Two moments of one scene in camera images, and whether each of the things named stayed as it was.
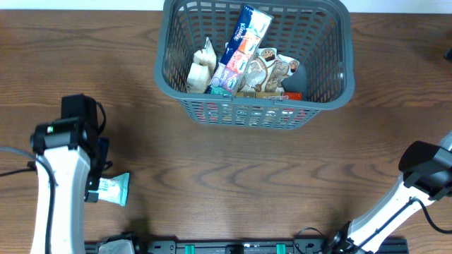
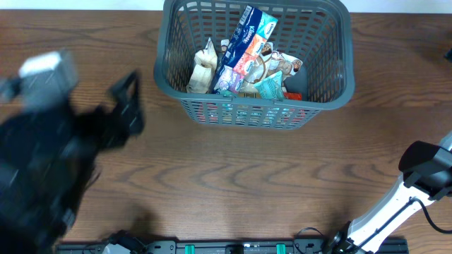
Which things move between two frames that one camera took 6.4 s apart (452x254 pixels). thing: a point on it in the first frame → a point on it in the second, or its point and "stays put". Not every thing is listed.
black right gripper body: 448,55 stays put
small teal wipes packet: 114,189 → 271,87
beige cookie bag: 200,72 stays put
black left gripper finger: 91,197 → 126,95
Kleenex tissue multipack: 250,32 stays put
